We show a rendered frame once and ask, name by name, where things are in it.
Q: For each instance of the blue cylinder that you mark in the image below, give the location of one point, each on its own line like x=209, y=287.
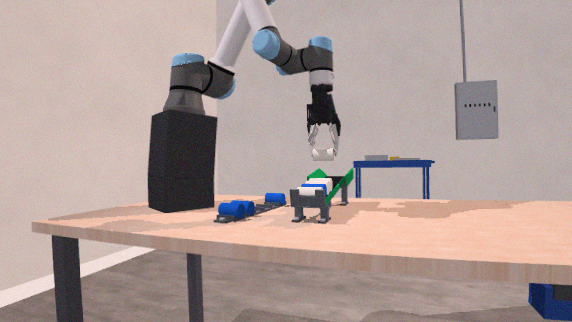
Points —
x=316, y=185
x=234, y=209
x=249, y=206
x=275, y=197

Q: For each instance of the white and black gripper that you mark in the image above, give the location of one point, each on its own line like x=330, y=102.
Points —
x=321, y=113

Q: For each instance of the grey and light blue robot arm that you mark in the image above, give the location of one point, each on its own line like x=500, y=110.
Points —
x=191, y=77

